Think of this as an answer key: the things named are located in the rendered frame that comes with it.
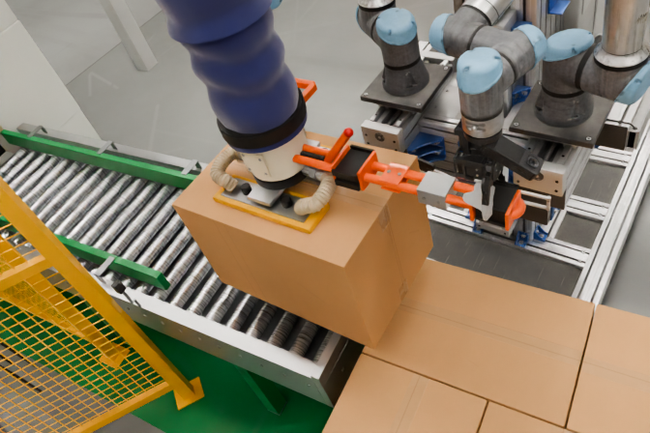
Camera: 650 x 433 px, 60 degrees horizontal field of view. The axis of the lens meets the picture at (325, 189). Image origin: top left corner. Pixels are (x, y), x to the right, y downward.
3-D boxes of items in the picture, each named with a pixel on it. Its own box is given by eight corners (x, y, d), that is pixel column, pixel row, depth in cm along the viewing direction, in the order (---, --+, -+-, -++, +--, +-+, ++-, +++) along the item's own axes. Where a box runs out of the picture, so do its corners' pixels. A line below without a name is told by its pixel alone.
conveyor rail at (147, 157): (36, 153, 328) (15, 129, 315) (43, 147, 331) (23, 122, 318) (404, 249, 216) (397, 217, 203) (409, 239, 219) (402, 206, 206)
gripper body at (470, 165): (469, 155, 119) (464, 110, 111) (510, 163, 115) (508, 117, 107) (455, 180, 115) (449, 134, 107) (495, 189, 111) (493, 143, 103)
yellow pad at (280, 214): (214, 201, 161) (207, 189, 158) (235, 178, 166) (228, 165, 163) (310, 235, 143) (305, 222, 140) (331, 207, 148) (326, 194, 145)
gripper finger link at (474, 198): (464, 214, 120) (467, 174, 116) (491, 220, 117) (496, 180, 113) (458, 219, 118) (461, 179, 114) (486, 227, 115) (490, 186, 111)
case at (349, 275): (221, 282, 192) (170, 204, 165) (286, 199, 212) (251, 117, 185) (374, 350, 161) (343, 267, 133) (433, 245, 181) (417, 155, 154)
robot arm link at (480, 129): (509, 99, 104) (492, 127, 99) (509, 118, 107) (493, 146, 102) (469, 93, 107) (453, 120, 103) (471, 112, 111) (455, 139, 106)
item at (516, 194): (469, 220, 121) (468, 205, 117) (483, 196, 124) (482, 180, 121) (509, 231, 116) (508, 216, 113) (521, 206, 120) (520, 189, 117)
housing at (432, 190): (417, 203, 128) (415, 189, 125) (430, 183, 132) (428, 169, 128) (446, 212, 125) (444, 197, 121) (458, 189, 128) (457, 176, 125)
